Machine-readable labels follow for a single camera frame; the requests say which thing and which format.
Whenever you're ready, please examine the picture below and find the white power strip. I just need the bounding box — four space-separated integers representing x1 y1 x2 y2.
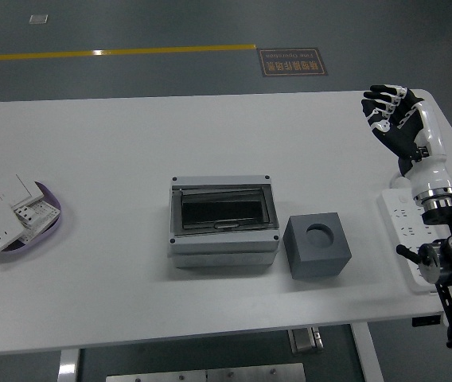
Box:
376 188 450 295

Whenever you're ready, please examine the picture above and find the grey metal under-table bracket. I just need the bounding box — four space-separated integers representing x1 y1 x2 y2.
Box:
288 326 325 354

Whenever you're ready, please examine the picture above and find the purple plastic tray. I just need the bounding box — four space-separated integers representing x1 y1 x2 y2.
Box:
0 181 64 252

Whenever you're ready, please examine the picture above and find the white table leg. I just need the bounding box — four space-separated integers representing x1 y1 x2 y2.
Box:
56 349 80 382
350 322 384 382

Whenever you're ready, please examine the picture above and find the black table control box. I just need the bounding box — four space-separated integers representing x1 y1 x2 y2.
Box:
411 315 442 327

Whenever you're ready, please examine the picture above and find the brown floor sign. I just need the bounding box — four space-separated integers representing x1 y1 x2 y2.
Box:
256 47 329 78

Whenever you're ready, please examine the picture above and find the white wall switch plate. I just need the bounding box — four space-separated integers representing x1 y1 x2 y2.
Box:
0 173 46 208

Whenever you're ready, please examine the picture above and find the grey plastic enclosure box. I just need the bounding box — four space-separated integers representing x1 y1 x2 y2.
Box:
168 173 282 270

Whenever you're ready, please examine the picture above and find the small white socket insert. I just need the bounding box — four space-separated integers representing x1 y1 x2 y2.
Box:
14 205 39 228

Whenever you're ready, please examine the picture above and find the yellow floor tape line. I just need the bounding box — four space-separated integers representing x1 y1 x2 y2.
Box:
0 43 257 64

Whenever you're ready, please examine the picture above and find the grey cube with round hole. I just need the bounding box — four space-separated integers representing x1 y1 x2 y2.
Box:
282 212 353 281

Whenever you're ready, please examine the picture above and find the white and black robot right hand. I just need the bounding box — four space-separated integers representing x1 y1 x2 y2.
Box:
360 84 452 200

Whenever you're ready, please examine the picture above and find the metal base plate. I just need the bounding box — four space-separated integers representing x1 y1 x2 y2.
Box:
105 362 306 382

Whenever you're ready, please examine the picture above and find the white perforated socket backplate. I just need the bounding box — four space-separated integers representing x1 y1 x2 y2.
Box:
18 197 60 244

